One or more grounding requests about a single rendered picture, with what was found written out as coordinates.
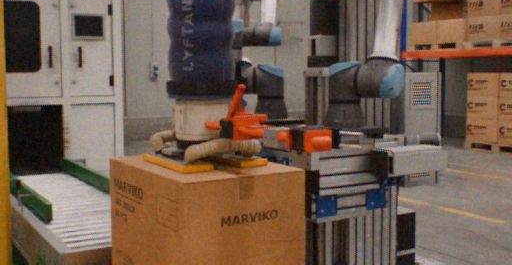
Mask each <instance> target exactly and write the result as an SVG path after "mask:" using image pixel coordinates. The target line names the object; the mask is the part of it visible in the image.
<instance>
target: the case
mask: <svg viewBox="0 0 512 265"><path fill-rule="evenodd" d="M209 164H213V166H214V170H212V171H206V172H197V173H187V174H183V173H180V172H178V171H175V170H172V169H170V168H164V167H162V166H160V165H157V164H155V163H152V162H150V161H147V160H142V155H133V156H122V157H111V158H109V170H110V206H111V243H112V265H305V170H304V169H301V168H293V167H289V166H285V165H280V164H277V163H272V162H268V165H267V166H259V167H250V168H238V167H235V166H231V165H228V164H225V163H221V162H219V161H212V160H211V163H209Z"/></svg>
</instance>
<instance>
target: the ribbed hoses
mask: <svg viewBox="0 0 512 265"><path fill-rule="evenodd" d="M176 139H178V138H177V137H176V131H174V130H173V131H165V132H157V133H156V134H155V135H152V136H151V138H150V139H149V143H150V145H151V146H152V147H153V149H154V151H155V153H161V152H162V149H163V147H164V146H165V145H164V143H166V142H167V143H168V142H172V141H174V142H175V141H176ZM260 149H261V146H260V143H259V142H258V141H257V140H255V139H248V140H235V141H234V140H233V139H215V140H211V141H207V142H205V143H202V144H199V145H198V144H197V145H192V146H189V147H188V148H187V149H186V151H185V162H187V163H193V162H197V161H198V159H199V158H201V157H202V156H203V157H205V155H206V156H207V155H210V154H214V153H224V152H226V151H227V152H231V151H232V152H234V151H235V152H236V151H237V152H239V151H240V152H241V155H242V156H243V158H251V157H253V156H254V155H255V154H257V153H258V152H259V151H260Z"/></svg>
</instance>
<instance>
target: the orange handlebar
mask: <svg viewBox="0 0 512 265"><path fill-rule="evenodd" d="M238 117H246V119H247V118H259V119H260V122H264V121H266V120H267V116H266V115H263V114H255V113H247V112H239V111H236V113H235V118H238ZM205 127H206V128H209V129H214V130H220V131H221V126H220V123H216V122H211V121H207V122H206V123H205ZM272 127H274V126H271V125H248V126H239V127H238V129H237V132H238V133H240V134H244V135H246V136H245V137H248V138H252V139H259V138H260V139H264V128H272ZM277 138H278V139H279V140H280V141H285V142H286V132H279V134H278V136H277ZM311 144H312V145H313V146H329V145H330V144H331V139H330V138H329V137H328V136H326V137H315V138H313V139H312V140H311Z"/></svg>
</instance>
